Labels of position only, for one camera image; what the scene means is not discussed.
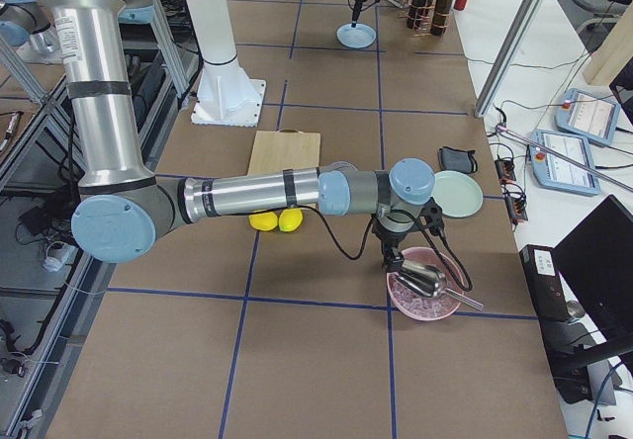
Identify yellow lemon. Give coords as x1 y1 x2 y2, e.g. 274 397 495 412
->
278 208 304 232
248 211 279 232

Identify wooden cutting board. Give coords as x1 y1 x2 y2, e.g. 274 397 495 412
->
245 130 322 210

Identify black computer box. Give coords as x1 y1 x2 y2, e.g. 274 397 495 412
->
517 243 633 405

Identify clear plastic ice cubes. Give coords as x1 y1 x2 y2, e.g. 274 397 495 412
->
388 275 459 319

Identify pink plastic bowl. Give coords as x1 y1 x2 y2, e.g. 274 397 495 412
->
387 247 464 321

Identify steel ice scoop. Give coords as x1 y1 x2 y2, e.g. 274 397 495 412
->
397 260 484 311

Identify upper yellow lemon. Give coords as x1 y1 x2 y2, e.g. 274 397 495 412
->
278 208 304 232

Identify black computer monitor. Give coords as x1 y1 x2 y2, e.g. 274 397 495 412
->
554 195 632 365

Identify pale green plate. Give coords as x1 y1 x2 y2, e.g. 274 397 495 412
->
432 170 484 219

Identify near teach pendant tablet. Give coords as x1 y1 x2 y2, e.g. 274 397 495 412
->
529 130 600 196

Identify light blue plate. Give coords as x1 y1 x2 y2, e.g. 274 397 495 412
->
336 23 376 49

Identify far teach pendant tablet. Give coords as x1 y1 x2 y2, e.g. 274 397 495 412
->
555 88 621 146

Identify teach pendant tablet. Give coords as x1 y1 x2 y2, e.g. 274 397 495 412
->
555 88 621 146
529 130 600 196

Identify dark green wine bottle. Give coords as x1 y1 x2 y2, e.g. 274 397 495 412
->
430 0 453 37

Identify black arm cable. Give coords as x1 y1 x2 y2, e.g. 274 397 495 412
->
314 204 474 293

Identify grey folded cloth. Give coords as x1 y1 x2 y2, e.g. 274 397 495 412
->
438 146 479 174

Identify aluminium frame post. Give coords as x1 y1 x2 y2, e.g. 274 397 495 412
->
474 0 543 118

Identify black power strip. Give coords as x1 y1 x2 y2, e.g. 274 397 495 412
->
495 157 528 227

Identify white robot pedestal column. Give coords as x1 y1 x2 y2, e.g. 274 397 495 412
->
186 0 266 128

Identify copper wire wine rack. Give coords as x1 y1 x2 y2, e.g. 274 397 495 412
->
405 0 449 39

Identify lower yellow lemon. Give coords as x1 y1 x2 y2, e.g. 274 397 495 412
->
248 211 279 232

